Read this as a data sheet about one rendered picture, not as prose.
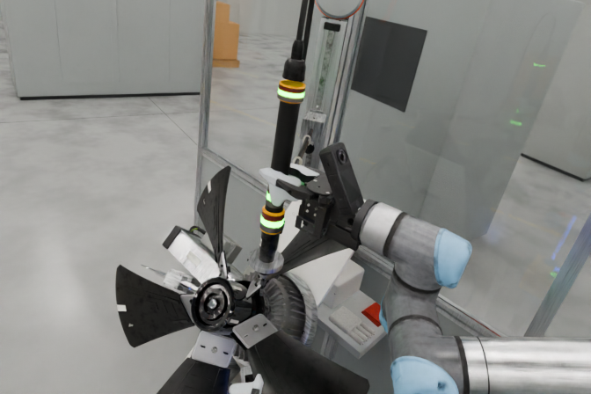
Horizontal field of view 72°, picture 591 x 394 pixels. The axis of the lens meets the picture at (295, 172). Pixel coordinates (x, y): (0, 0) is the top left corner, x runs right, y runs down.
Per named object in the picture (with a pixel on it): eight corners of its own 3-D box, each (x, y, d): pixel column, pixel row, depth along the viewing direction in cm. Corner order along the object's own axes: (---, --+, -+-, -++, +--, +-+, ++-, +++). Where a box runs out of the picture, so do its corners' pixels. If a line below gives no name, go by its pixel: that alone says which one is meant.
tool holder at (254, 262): (255, 243, 86) (260, 204, 82) (288, 251, 86) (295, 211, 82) (244, 269, 78) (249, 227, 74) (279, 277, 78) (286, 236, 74)
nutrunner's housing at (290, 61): (257, 264, 84) (288, 36, 65) (275, 268, 84) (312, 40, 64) (252, 275, 81) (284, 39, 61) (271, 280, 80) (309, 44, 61)
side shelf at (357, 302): (324, 270, 168) (324, 265, 167) (397, 324, 147) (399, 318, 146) (281, 295, 152) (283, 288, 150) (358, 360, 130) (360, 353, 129)
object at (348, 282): (328, 268, 165) (333, 246, 160) (360, 291, 155) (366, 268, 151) (300, 285, 153) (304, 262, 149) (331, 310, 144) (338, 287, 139)
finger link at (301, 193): (271, 189, 67) (318, 207, 64) (272, 181, 67) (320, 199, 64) (284, 179, 71) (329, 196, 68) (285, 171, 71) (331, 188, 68)
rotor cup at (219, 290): (229, 274, 106) (199, 263, 95) (275, 290, 98) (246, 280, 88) (209, 331, 101) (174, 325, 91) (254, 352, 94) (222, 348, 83)
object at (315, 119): (302, 131, 140) (307, 107, 137) (323, 134, 140) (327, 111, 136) (298, 141, 131) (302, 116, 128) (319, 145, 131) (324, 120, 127)
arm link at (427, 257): (447, 305, 57) (467, 257, 53) (376, 268, 62) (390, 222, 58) (461, 278, 63) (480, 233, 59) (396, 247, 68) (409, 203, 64)
